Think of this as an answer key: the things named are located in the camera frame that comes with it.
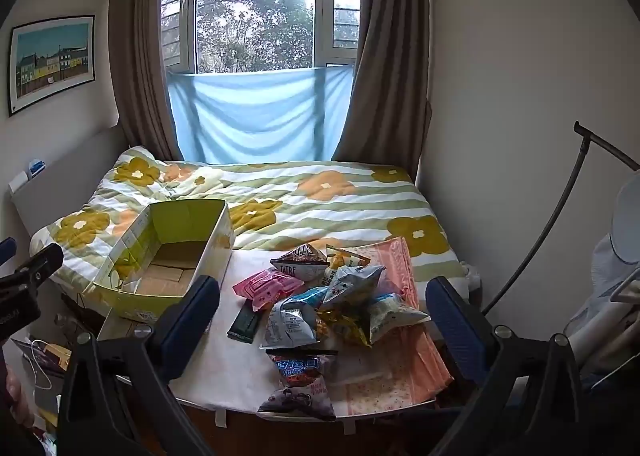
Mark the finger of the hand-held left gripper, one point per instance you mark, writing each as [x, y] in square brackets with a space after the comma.
[37, 263]
[6, 250]

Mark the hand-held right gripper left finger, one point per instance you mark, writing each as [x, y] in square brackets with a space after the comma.
[192, 316]

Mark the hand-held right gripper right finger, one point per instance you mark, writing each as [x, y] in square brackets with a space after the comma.
[452, 321]

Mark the dark green snack packet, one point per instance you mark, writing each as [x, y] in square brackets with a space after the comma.
[242, 326]

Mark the yellow-green cardboard box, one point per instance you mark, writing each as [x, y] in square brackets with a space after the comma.
[165, 256]

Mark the pink striped snack packet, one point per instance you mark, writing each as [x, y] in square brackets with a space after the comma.
[265, 288]

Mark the grey-blue chip bag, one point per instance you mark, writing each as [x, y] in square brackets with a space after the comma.
[290, 321]

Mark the silver snack packet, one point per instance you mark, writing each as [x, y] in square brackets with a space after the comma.
[350, 286]

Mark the yellow snack packet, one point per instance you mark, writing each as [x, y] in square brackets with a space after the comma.
[340, 331]

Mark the dark brown snack packet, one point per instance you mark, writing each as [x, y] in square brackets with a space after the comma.
[300, 266]

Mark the blue and red snack packet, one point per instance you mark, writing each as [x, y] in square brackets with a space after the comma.
[300, 368]

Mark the orange-yellow snack packet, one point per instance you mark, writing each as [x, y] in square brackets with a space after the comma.
[350, 257]

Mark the purple and white snack packet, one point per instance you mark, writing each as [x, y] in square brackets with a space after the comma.
[300, 403]

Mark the person's left hand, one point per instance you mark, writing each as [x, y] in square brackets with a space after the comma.
[17, 398]

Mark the orange patterned tablecloth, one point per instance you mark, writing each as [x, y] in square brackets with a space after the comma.
[415, 366]

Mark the small blue object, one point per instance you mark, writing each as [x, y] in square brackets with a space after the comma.
[36, 168]

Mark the white bed headboard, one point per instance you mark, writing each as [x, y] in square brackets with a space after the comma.
[75, 165]

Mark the black metal stand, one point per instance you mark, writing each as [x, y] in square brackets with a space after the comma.
[555, 221]

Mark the floral striped blanket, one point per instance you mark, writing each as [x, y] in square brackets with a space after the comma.
[325, 206]

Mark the white and blue garment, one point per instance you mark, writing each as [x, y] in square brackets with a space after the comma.
[615, 261]

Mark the framed picture of houses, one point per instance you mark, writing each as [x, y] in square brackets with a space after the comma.
[50, 60]

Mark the light blue cloth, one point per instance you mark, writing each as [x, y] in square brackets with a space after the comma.
[255, 110]

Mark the brown curtain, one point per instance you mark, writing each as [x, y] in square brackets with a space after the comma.
[142, 60]
[390, 65]

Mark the window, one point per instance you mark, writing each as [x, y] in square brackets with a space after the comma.
[260, 0]

